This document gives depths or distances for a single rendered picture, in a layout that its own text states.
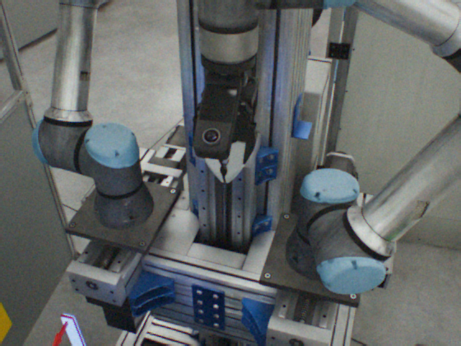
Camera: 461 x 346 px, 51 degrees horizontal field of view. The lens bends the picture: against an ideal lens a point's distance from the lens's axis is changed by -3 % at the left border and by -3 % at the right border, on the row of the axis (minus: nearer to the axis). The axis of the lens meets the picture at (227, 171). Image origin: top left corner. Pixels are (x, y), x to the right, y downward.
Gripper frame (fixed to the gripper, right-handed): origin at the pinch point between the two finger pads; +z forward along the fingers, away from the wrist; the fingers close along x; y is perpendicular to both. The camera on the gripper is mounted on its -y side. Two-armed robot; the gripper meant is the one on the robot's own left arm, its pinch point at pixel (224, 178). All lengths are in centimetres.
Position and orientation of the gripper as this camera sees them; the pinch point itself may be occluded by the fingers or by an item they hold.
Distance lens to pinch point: 75.5
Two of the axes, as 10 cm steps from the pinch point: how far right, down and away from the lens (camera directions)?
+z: 0.0, 7.5, 6.6
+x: -9.8, -1.4, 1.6
